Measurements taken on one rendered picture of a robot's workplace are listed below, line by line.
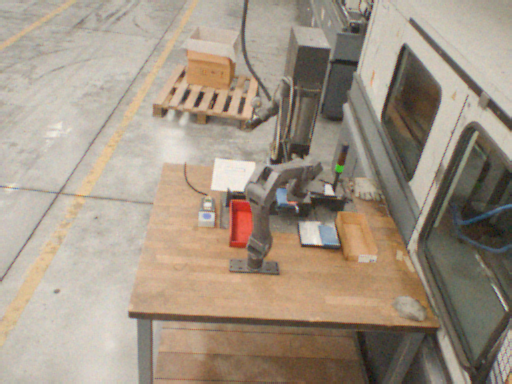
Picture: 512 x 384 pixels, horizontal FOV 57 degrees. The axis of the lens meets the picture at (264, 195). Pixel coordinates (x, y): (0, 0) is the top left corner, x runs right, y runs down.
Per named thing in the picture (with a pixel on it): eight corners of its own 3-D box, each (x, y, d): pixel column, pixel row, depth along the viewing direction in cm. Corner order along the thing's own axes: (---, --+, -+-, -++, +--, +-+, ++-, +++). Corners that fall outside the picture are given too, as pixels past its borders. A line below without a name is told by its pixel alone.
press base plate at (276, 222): (219, 233, 202) (219, 228, 201) (222, 172, 243) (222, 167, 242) (364, 243, 210) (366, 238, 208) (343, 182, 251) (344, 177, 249)
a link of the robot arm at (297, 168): (299, 155, 180) (251, 164, 156) (318, 164, 176) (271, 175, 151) (289, 183, 185) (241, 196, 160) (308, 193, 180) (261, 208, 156)
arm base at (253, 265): (230, 244, 181) (230, 256, 175) (281, 247, 183) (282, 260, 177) (228, 259, 185) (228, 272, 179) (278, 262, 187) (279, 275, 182)
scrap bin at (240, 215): (228, 247, 191) (230, 235, 188) (229, 210, 212) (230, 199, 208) (257, 249, 193) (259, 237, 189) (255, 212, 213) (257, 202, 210)
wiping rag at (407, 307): (385, 297, 181) (396, 320, 170) (387, 291, 180) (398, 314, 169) (419, 298, 183) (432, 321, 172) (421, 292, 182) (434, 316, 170)
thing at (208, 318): (133, 448, 208) (126, 310, 158) (162, 286, 289) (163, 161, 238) (375, 452, 221) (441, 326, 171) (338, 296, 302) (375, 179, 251)
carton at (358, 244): (345, 262, 194) (349, 247, 190) (334, 224, 215) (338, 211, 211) (374, 264, 196) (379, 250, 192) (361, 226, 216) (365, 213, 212)
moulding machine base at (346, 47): (294, 6, 972) (302, -47, 917) (342, 12, 979) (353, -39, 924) (315, 121, 518) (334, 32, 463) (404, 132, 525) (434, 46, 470)
